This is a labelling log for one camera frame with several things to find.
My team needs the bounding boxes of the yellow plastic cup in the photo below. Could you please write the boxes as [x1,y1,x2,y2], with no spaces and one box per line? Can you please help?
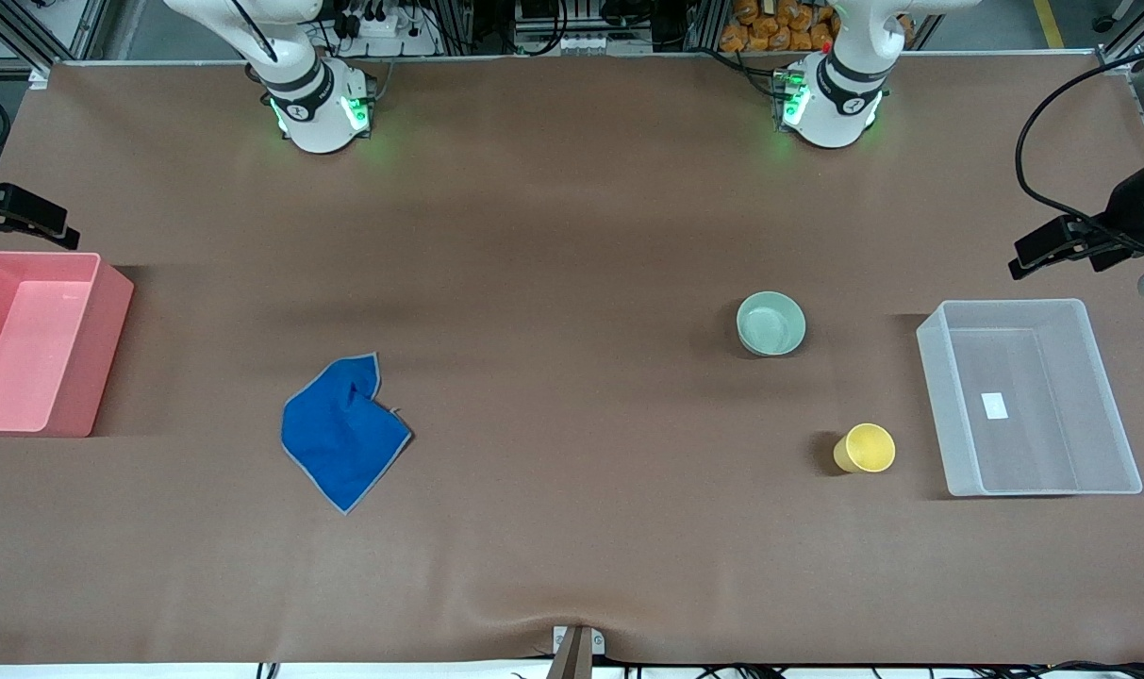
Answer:
[833,422,897,474]

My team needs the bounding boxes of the pale green bowl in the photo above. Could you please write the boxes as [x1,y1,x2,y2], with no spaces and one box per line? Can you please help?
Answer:
[736,290,807,357]

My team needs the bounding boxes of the blue microfibre cloth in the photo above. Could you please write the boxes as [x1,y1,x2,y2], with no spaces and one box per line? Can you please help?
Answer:
[281,353,413,516]

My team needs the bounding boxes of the pink plastic bin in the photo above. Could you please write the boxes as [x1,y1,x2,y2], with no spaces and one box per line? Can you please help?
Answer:
[0,251,135,439]

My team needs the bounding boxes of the clear plastic bin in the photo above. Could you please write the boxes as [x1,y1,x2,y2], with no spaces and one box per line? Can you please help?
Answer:
[916,299,1144,498]

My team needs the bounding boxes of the orange bagged items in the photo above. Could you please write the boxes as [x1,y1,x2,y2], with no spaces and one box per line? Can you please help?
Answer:
[720,0,841,54]

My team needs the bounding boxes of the white power strip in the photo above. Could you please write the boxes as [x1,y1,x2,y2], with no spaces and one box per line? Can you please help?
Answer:
[340,11,440,58]

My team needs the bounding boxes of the grey equipment box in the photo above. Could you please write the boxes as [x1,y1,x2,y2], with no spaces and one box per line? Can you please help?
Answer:
[513,0,624,56]

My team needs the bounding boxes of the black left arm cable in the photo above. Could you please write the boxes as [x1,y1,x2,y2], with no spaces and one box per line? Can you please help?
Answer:
[1015,47,1144,254]

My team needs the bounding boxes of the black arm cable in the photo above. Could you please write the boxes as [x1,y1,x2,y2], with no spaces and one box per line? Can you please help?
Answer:
[227,0,278,65]
[1015,47,1144,254]

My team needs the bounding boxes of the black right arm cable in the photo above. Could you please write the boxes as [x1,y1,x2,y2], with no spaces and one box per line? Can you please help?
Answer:
[227,0,278,65]

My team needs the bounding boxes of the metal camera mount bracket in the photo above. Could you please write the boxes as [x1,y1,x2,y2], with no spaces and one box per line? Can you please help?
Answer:
[545,624,606,679]

